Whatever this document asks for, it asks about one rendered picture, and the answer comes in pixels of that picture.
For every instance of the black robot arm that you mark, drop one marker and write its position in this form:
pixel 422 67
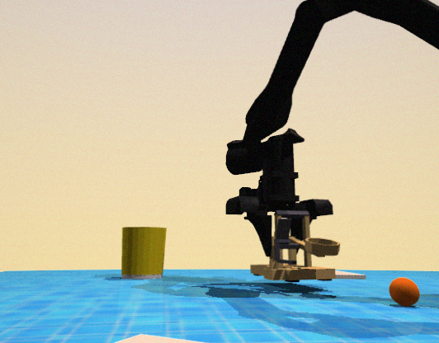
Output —
pixel 270 111

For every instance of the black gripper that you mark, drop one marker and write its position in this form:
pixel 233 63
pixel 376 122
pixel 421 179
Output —
pixel 278 188

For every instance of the olive yellow cylinder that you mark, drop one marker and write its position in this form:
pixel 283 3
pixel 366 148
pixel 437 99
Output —
pixel 142 252

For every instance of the orange ball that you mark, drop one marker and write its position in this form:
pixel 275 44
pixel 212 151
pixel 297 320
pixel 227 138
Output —
pixel 404 291

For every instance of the wooden catapult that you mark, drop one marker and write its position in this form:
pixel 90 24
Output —
pixel 291 272

